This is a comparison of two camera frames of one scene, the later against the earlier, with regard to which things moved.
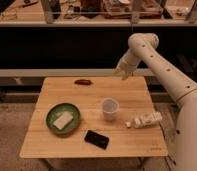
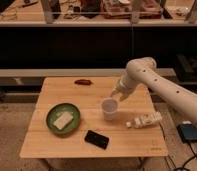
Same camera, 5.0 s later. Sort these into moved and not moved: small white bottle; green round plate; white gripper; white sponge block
Moved: white gripper
Not moved: small white bottle; white sponge block; green round plate
